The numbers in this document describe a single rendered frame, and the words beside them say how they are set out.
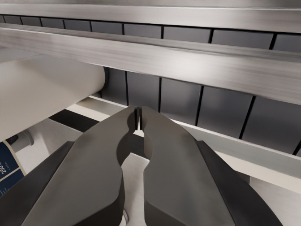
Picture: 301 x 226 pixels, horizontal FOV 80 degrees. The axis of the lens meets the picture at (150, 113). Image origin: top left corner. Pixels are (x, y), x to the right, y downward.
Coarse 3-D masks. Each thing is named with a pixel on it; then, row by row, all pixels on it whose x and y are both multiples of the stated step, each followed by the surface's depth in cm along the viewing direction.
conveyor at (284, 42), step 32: (128, 32) 16; (160, 32) 14; (192, 32) 13; (224, 32) 12; (256, 32) 12; (96, 96) 22; (128, 96) 19; (160, 96) 18; (192, 96) 16; (224, 96) 14; (256, 96) 13; (224, 128) 16; (256, 128) 14; (288, 128) 13
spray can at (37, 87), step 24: (0, 72) 12; (24, 72) 13; (48, 72) 14; (72, 72) 16; (96, 72) 18; (0, 96) 11; (24, 96) 12; (48, 96) 14; (72, 96) 16; (0, 120) 11; (24, 120) 13
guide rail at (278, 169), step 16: (80, 112) 19; (96, 112) 18; (112, 112) 17; (192, 128) 15; (208, 144) 13; (224, 144) 13; (240, 144) 13; (224, 160) 13; (240, 160) 12; (256, 160) 12; (272, 160) 12; (288, 160) 12; (256, 176) 12; (272, 176) 12; (288, 176) 11
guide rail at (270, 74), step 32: (0, 32) 11; (32, 32) 9; (64, 32) 9; (96, 32) 9; (96, 64) 8; (128, 64) 7; (160, 64) 7; (192, 64) 6; (224, 64) 6; (256, 64) 5; (288, 64) 5; (288, 96) 5
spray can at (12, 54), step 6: (6, 48) 17; (12, 48) 17; (0, 54) 16; (6, 54) 16; (12, 54) 17; (18, 54) 17; (24, 54) 17; (30, 54) 18; (36, 54) 18; (0, 60) 16; (6, 60) 16; (12, 60) 16
